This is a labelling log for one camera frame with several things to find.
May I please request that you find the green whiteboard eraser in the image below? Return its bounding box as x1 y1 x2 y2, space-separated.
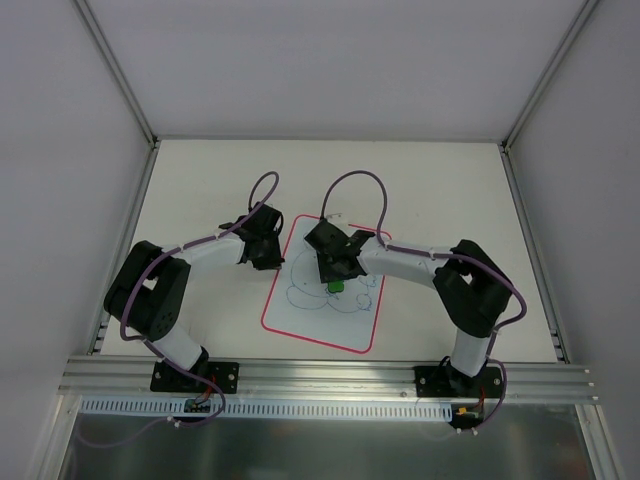
327 281 345 294

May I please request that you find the pink framed whiteboard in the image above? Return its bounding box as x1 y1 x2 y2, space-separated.
261 214 385 355

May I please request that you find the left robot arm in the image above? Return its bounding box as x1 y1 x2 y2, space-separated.
103 204 284 391

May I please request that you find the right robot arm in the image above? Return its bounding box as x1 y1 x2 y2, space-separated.
304 219 515 398

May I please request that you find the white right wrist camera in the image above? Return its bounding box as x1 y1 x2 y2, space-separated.
326 213 349 226

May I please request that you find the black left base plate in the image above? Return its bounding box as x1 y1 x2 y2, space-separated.
150 360 239 394

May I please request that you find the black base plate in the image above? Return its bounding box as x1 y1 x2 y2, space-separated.
413 364 504 399
150 360 239 394

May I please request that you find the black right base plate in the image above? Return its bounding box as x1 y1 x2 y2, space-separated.
413 364 504 399

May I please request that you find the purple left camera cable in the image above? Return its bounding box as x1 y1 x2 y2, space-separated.
121 172 280 429

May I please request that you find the aluminium mounting rail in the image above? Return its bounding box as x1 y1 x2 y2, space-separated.
58 355 600 404

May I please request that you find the white slotted cable duct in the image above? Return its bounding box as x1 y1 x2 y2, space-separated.
79 396 453 423

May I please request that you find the left aluminium frame post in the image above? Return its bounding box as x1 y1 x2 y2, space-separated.
70 0 158 147

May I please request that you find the aluminium frame post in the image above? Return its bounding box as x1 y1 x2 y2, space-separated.
501 0 601 151
70 0 158 147

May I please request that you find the right aluminium frame post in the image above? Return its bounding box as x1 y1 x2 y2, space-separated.
501 0 601 151

